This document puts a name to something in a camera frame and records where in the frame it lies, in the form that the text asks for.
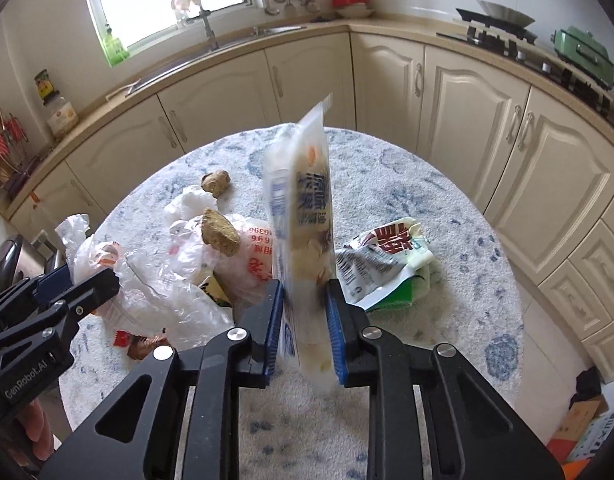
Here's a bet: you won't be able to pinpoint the brown snack wrapper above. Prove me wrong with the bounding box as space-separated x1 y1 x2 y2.
127 335 170 361

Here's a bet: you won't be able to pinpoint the person's left hand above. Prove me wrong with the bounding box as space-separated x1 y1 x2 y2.
17 400 55 461

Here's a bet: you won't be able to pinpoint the red print plastic bag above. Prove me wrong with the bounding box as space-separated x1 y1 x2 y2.
168 212 279 311

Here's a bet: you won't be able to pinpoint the steel sink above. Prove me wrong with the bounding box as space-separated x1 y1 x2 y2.
124 25 308 96

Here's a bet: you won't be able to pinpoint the black cloth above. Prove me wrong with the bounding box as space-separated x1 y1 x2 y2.
569 366 604 411

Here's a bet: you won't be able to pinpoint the labelled glass jar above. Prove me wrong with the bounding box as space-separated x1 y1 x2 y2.
46 96 80 142

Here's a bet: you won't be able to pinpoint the clear white snack packet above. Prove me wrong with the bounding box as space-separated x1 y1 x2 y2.
263 92 338 398

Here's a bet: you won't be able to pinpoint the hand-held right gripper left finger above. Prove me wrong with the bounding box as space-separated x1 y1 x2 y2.
40 280 286 480

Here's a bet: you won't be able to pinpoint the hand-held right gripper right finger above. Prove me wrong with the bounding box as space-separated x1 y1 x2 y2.
324 279 565 480

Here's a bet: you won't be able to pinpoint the green electric pot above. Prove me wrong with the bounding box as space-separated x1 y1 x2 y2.
551 26 614 92

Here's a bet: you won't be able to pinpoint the red white bowl stack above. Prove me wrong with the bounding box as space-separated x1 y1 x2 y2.
331 0 377 20

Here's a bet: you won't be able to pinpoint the white rice bag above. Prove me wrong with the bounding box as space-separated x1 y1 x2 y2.
567 410 614 463

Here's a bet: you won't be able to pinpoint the cream kitchen cabinets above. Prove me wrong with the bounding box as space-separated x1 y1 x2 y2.
0 30 614 386

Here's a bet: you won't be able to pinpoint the blue patterned white tablecloth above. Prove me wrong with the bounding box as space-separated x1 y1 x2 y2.
57 127 525 480

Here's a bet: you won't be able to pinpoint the black gas stove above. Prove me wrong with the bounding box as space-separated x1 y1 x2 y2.
436 7 614 111

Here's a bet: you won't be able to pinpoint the white crumpled plastic bag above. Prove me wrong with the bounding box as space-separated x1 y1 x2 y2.
163 185 219 226

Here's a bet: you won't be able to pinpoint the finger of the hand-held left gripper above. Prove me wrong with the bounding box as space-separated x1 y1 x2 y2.
0 262 73 322
0 267 122 352

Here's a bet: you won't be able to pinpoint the shiny metal appliance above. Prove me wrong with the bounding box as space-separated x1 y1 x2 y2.
0 232 63 301

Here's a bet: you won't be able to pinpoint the brown cardboard box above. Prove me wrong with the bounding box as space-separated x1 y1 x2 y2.
546 394 610 463

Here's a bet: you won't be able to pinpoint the green white food wrapper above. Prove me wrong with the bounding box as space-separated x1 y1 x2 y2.
334 217 435 313

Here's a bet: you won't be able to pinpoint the large brown fibrous lump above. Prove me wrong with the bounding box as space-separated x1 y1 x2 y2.
201 208 241 256

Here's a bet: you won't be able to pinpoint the metal faucet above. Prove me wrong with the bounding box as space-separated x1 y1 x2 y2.
197 5 220 52

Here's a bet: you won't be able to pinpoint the green windowsill container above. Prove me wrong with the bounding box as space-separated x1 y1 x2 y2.
100 25 129 67

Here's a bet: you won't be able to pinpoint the orange plastic bag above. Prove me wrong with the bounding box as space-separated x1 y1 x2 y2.
561 461 595 480

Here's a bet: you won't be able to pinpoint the small brown fibrous lump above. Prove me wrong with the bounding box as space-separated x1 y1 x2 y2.
201 171 231 196

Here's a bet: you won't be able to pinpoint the clear plastic bag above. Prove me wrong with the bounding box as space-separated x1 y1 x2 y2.
54 214 235 348

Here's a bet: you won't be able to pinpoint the kitchen utensil holder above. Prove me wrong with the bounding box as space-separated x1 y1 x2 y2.
0 107 43 191

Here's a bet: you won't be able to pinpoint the steel wok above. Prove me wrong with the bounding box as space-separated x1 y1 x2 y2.
476 0 536 28

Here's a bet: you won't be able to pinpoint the green label bottle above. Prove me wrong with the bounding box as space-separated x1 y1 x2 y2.
34 69 58 106

